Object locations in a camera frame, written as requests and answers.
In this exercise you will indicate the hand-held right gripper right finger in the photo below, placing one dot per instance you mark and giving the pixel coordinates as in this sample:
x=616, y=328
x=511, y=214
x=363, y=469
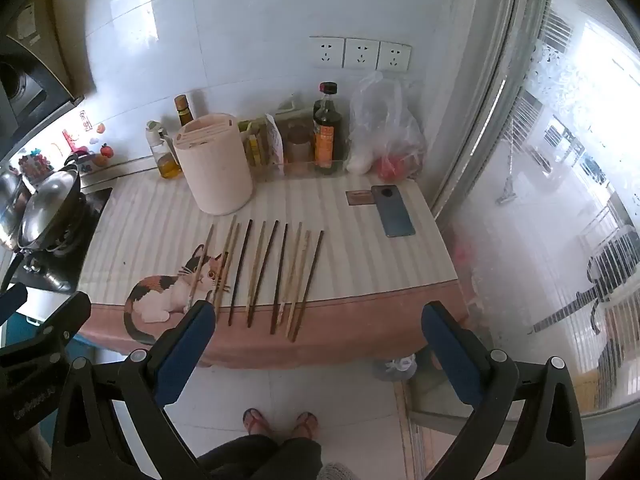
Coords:
x=450, y=355

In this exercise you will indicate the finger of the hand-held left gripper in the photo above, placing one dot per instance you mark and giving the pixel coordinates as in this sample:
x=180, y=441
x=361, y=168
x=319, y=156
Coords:
x=55, y=322
x=11, y=301

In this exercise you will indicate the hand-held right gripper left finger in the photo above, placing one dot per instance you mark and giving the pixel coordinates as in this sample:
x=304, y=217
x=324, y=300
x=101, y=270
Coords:
x=185, y=355

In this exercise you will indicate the row of chopsticks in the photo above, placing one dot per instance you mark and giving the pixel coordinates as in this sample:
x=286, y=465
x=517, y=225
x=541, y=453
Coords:
x=262, y=272

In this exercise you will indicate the light chopstick with white label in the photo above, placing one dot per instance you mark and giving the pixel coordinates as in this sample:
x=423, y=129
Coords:
x=291, y=271

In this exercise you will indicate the pale pink chopstick holder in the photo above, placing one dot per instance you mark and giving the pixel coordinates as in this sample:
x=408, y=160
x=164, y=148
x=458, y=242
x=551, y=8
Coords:
x=212, y=165

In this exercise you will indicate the grey plastic bag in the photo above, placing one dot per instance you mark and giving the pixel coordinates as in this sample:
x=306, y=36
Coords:
x=395, y=367

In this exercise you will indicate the steel pot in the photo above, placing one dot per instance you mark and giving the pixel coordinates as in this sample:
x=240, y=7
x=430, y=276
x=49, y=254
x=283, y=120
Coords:
x=9, y=205

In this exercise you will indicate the black wok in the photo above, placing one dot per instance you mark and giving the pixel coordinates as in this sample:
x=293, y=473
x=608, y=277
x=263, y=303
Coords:
x=70, y=220

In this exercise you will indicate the steel wok lid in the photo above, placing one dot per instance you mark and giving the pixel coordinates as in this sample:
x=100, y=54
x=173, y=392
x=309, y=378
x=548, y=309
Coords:
x=47, y=205

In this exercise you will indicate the person's left leg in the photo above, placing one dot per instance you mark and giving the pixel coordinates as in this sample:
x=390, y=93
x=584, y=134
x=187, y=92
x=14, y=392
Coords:
x=240, y=460

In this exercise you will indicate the person's leg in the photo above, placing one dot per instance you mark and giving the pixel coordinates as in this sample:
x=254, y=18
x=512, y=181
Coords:
x=240, y=460
x=300, y=460

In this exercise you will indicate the striped cat print table mat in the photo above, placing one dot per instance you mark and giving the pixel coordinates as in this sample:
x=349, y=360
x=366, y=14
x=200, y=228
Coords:
x=360, y=260

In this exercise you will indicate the person's right foot in sandal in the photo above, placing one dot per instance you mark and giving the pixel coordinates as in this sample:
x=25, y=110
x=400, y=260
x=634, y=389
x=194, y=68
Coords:
x=305, y=425

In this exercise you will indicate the blue grey smartphone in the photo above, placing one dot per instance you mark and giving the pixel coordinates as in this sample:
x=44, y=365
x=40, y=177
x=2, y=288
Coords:
x=394, y=212

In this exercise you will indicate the person's right leg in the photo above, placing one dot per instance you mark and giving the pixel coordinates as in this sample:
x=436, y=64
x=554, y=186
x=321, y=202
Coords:
x=300, y=460

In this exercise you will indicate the black folding rack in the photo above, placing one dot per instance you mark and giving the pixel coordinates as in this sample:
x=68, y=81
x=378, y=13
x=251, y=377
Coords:
x=607, y=265

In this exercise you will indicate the brown card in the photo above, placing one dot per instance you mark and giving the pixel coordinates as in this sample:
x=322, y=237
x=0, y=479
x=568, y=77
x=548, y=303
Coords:
x=357, y=197

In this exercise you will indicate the red tomato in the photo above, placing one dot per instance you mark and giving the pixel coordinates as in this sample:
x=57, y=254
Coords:
x=397, y=167

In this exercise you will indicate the clear oil bottle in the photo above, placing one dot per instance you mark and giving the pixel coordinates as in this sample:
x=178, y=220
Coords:
x=167, y=160

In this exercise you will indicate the white round food item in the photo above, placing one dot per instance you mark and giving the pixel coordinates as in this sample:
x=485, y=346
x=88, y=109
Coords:
x=359, y=164

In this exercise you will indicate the black range hood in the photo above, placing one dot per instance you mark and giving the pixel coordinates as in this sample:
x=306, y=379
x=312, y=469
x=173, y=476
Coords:
x=25, y=85

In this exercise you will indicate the clear acrylic tray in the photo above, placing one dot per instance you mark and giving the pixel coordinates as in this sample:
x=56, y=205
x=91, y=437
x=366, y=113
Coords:
x=300, y=169

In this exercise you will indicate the glass sliding door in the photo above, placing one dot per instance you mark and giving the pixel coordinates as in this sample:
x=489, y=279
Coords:
x=550, y=160

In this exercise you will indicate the yellow green seasoning packet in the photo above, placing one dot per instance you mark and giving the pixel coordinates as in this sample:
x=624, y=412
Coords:
x=252, y=142

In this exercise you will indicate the white seasoning packet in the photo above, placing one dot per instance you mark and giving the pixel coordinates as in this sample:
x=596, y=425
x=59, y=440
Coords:
x=274, y=140

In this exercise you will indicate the glass jar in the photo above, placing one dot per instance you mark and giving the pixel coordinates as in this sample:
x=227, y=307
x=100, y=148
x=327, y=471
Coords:
x=298, y=142

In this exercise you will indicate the brown glass bottle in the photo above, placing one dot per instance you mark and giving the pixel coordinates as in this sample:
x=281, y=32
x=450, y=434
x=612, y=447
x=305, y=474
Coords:
x=184, y=110

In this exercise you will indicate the clear plastic bag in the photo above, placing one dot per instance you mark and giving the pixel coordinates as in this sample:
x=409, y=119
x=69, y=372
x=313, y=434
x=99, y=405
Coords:
x=385, y=115

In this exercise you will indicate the dark soy sauce bottle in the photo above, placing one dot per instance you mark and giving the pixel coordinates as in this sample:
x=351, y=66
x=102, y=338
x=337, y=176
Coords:
x=327, y=135

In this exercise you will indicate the colourful wall stickers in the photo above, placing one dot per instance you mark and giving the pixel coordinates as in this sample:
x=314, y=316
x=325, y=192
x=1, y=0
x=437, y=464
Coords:
x=37, y=162

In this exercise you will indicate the orange fruit-shaped wall decoration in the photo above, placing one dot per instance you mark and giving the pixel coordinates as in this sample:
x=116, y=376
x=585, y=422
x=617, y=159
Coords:
x=105, y=154

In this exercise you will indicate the wooden wall cabinet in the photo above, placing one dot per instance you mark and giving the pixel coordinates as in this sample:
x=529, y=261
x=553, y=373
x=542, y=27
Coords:
x=37, y=20

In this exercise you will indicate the white wall socket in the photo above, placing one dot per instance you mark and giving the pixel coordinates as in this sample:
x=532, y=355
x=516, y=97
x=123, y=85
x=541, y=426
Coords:
x=394, y=56
x=327, y=52
x=360, y=55

